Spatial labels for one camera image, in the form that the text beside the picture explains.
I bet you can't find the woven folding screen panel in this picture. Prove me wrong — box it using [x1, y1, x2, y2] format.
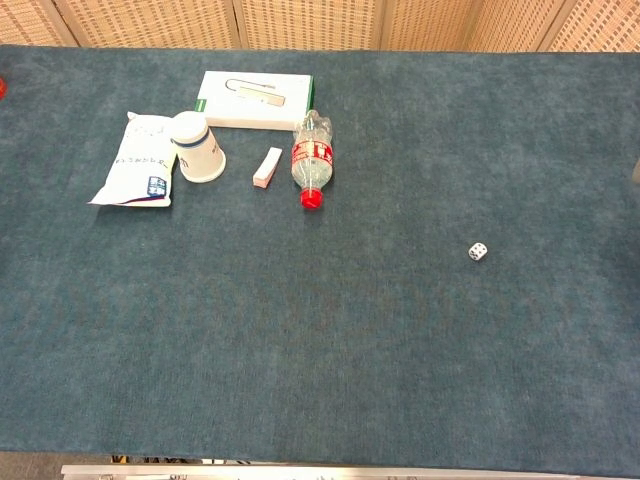
[380, 0, 485, 52]
[38, 0, 247, 50]
[464, 0, 570, 53]
[0, 0, 77, 48]
[539, 0, 640, 53]
[233, 0, 390, 51]

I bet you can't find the clear bottle with red cap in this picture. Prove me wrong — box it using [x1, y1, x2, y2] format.
[290, 109, 335, 210]

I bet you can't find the teal felt table mat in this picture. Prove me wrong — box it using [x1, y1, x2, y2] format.
[0, 44, 640, 479]

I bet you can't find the small white eraser block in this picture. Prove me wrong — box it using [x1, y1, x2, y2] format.
[252, 146, 284, 189]

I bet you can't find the white box with green side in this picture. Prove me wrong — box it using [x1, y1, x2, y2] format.
[194, 70, 315, 132]

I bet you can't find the white paper cup blue stripe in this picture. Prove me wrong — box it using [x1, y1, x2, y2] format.
[170, 110, 228, 184]

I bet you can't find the white snack bag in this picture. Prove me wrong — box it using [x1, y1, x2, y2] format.
[88, 111, 179, 208]

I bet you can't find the aluminium frame rail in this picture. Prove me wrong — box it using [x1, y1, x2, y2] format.
[60, 463, 640, 480]

